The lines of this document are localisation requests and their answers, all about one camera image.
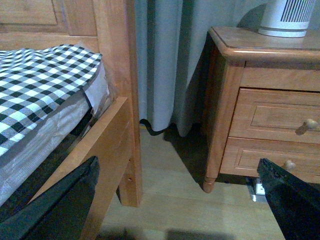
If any black white checkered sheet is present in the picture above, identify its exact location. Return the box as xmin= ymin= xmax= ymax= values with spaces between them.
xmin=0 ymin=44 xmax=102 ymax=155

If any plastic wrapped mattress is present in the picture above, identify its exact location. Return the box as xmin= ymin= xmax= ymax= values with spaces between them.
xmin=0 ymin=65 xmax=111 ymax=204

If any white floor power socket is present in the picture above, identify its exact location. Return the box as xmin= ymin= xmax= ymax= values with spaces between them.
xmin=245 ymin=177 xmax=267 ymax=203

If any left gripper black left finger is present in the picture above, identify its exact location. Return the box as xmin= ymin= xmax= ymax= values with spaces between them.
xmin=0 ymin=156 xmax=100 ymax=240

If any left grey-green curtain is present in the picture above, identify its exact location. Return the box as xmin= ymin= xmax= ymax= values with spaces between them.
xmin=134 ymin=0 xmax=266 ymax=137

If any wooden drawer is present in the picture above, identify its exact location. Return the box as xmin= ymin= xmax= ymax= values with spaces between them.
xmin=220 ymin=137 xmax=320 ymax=184
xmin=229 ymin=88 xmax=320 ymax=144

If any wooden nightstand cabinet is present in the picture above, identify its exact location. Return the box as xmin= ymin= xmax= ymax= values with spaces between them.
xmin=202 ymin=27 xmax=320 ymax=193

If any wooden bed frame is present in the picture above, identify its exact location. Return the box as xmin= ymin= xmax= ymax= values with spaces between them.
xmin=0 ymin=0 xmax=142 ymax=240

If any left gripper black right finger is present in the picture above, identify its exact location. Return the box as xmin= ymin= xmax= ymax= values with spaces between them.
xmin=257 ymin=158 xmax=320 ymax=240

